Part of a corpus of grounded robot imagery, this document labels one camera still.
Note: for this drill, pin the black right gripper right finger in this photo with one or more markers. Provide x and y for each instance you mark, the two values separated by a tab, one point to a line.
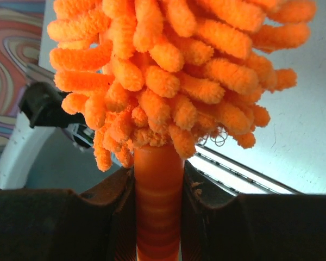
218	226

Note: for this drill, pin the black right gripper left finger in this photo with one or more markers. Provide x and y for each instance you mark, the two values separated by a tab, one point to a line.
60	224

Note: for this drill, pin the orange chenille duster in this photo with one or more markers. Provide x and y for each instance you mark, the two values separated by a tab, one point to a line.
153	78

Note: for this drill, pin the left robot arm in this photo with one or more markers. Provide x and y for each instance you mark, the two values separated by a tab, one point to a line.
40	114

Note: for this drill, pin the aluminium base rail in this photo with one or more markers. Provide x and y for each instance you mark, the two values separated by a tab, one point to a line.
234	177

